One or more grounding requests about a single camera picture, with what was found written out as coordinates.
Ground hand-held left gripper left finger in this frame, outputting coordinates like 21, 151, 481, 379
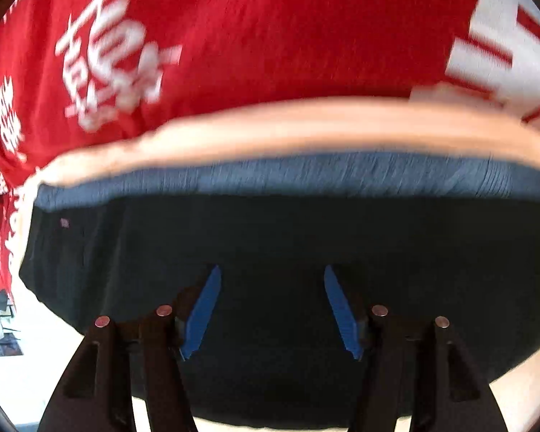
38, 265, 222, 432

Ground peach cloth strip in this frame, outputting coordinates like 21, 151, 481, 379
9, 96, 540, 432

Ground red printed blanket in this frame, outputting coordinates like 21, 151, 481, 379
0, 0, 540, 307

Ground black pants with blue waistband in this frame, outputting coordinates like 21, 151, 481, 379
18, 150, 540, 430

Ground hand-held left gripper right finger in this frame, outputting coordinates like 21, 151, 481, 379
323, 265, 509, 432

